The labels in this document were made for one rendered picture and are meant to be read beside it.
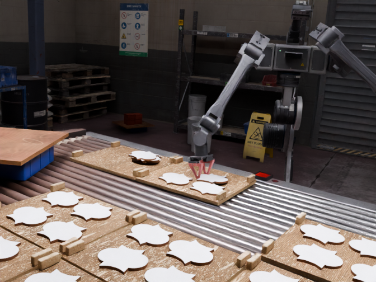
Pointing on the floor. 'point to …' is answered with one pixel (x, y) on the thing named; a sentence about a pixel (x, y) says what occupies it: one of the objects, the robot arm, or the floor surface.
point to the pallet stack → (77, 91)
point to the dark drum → (11, 106)
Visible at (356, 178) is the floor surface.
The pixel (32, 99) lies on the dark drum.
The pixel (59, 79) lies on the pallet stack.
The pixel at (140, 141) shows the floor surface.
